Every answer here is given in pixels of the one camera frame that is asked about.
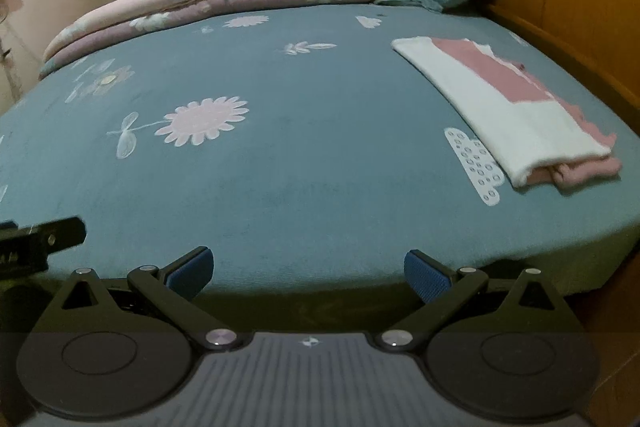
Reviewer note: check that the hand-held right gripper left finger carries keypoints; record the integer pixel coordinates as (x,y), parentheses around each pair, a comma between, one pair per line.
(192,274)

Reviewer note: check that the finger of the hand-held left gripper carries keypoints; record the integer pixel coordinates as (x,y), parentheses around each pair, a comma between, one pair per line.
(62,234)

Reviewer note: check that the pink and white knit sweater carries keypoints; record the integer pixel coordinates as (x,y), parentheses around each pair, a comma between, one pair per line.
(510,107)

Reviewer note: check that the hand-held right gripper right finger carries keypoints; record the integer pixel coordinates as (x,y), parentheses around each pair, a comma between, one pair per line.
(425,277)

